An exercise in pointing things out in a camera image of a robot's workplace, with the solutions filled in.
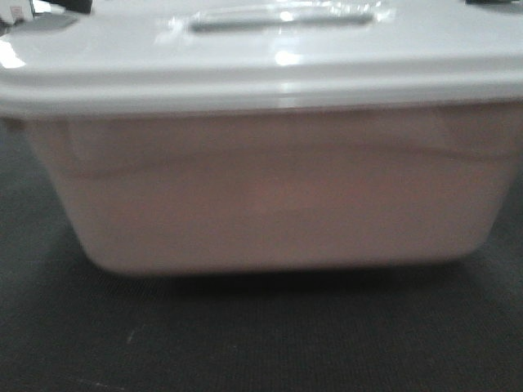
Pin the white lidded plastic bin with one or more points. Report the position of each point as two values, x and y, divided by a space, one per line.
201 137

